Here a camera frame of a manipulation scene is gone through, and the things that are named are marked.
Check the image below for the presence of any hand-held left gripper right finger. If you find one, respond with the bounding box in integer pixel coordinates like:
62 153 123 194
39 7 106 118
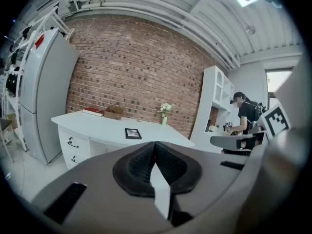
155 141 247 227

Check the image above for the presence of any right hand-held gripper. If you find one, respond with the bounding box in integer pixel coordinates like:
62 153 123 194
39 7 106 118
210 57 310 153

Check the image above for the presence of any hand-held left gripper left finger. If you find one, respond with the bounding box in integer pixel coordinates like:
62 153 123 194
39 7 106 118
31 141 174 234

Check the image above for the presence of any black picture frame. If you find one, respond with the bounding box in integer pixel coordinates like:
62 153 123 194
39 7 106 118
125 128 142 140

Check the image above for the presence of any white desk drawer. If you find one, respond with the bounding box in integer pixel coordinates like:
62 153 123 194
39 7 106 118
62 149 90 170
58 128 90 154

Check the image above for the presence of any white cabinet with shelves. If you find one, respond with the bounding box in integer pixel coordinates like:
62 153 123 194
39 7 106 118
190 65 236 154

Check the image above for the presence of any white desk with drawers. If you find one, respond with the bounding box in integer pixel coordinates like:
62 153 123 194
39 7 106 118
51 110 195 171

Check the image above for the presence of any green vase with white flowers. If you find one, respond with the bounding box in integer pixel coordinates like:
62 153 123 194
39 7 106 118
157 103 176 126

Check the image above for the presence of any brown wooden box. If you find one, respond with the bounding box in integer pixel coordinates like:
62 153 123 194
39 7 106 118
103 105 124 121

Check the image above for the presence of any red book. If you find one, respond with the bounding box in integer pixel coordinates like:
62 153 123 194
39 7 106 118
82 107 105 117

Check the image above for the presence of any window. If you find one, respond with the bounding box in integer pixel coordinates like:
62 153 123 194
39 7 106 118
265 68 293 100

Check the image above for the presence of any grey refrigerator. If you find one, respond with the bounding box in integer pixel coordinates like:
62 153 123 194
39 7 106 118
19 27 80 165

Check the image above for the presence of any cardboard box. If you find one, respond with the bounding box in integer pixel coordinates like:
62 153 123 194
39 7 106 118
6 113 19 130

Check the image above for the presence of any white ceiling pipe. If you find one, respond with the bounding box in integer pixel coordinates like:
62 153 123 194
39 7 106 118
98 0 195 16
80 3 241 69

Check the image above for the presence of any white shelf rack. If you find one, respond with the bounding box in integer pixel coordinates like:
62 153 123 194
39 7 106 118
0 7 76 153

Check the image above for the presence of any red tag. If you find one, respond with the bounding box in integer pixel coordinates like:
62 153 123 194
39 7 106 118
35 34 46 50

